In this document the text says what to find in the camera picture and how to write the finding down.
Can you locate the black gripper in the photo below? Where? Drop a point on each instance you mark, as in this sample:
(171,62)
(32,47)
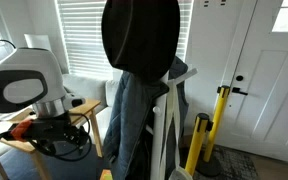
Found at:
(42,132)

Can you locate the yellow stanchion post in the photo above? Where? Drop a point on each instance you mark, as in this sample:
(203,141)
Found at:
(209,165)
(202,125)

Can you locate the grey sofa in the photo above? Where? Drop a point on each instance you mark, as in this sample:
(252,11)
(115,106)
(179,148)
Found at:
(90,88)

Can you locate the white front door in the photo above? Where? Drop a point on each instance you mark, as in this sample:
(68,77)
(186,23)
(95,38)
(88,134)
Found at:
(258,64)

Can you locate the white coat rack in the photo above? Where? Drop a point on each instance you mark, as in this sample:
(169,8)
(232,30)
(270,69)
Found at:
(166,111)

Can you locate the black door handle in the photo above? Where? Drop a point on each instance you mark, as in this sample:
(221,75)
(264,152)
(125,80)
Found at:
(238,91)

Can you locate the near yellow stanchion post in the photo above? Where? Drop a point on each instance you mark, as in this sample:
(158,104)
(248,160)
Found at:
(202,125)

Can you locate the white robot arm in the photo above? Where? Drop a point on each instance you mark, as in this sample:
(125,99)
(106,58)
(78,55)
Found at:
(32,77)

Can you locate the wooden side table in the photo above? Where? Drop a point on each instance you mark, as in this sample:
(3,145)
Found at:
(76,115)

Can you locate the black hat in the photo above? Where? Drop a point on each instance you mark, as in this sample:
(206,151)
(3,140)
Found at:
(141,36)

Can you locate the white window blinds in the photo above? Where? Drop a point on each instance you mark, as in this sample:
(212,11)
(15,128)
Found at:
(81,29)

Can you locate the far yellow stanchion post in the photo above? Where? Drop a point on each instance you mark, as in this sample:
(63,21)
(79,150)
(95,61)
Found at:
(209,165)

